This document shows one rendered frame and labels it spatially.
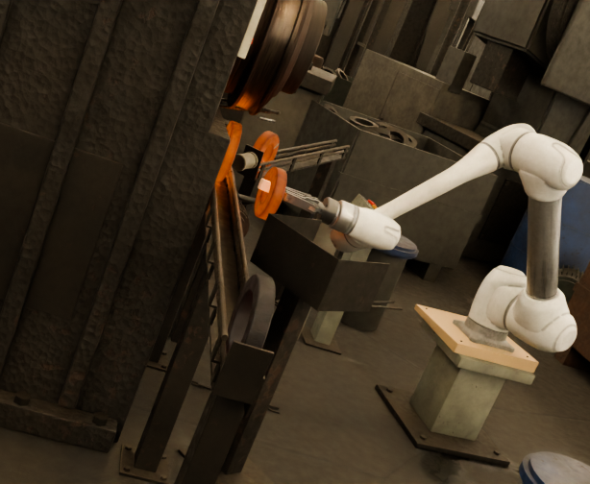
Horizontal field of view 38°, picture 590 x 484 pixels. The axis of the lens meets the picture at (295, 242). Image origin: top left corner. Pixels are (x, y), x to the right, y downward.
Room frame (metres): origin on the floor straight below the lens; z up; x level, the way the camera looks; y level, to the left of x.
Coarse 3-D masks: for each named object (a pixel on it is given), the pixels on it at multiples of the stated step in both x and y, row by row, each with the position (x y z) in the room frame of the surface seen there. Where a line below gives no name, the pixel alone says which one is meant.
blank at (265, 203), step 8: (272, 168) 2.39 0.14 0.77; (280, 168) 2.38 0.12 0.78; (272, 176) 2.36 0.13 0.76; (280, 176) 2.33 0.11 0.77; (272, 184) 2.33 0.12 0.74; (280, 184) 2.31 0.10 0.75; (264, 192) 2.40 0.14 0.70; (272, 192) 2.30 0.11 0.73; (280, 192) 2.31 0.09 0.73; (256, 200) 2.41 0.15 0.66; (264, 200) 2.38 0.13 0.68; (272, 200) 2.30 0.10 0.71; (280, 200) 2.30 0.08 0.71; (256, 208) 2.38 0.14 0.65; (264, 208) 2.30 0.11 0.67; (272, 208) 2.30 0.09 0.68; (264, 216) 2.32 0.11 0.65
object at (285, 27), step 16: (288, 0) 2.29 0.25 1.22; (304, 0) 2.30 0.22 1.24; (288, 16) 2.28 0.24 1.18; (272, 32) 2.26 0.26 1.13; (288, 32) 2.27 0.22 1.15; (272, 48) 2.27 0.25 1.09; (288, 48) 2.27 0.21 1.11; (272, 64) 2.28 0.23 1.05; (256, 80) 2.30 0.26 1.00; (272, 80) 2.30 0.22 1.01; (256, 96) 2.34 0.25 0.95; (256, 112) 2.40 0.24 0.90
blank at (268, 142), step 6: (264, 132) 2.97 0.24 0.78; (270, 132) 2.98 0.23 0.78; (258, 138) 2.93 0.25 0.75; (264, 138) 2.93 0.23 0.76; (270, 138) 2.95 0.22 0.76; (276, 138) 3.00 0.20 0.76; (258, 144) 2.92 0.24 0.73; (264, 144) 2.92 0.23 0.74; (270, 144) 2.97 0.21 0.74; (276, 144) 3.02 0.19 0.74; (264, 150) 2.94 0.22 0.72; (270, 150) 3.01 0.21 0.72; (276, 150) 3.04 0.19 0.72; (264, 156) 3.01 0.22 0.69; (270, 156) 3.01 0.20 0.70
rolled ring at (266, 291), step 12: (252, 276) 1.47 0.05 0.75; (252, 288) 1.44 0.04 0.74; (264, 288) 1.40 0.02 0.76; (240, 300) 1.49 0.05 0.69; (252, 300) 1.48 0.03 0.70; (264, 300) 1.38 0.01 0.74; (240, 312) 1.49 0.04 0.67; (252, 312) 1.37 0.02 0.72; (264, 312) 1.36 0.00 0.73; (240, 324) 1.48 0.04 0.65; (252, 324) 1.35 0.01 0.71; (264, 324) 1.36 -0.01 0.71; (240, 336) 1.47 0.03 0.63; (252, 336) 1.34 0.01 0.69; (264, 336) 1.35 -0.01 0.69; (228, 348) 1.44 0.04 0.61
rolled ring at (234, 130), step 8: (232, 128) 2.44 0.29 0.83; (240, 128) 2.46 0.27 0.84; (232, 136) 2.42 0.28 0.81; (240, 136) 2.43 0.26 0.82; (232, 144) 2.41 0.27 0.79; (232, 152) 2.40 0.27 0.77; (224, 160) 2.40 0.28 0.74; (232, 160) 2.40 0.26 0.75; (224, 168) 2.40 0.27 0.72; (224, 176) 2.42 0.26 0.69
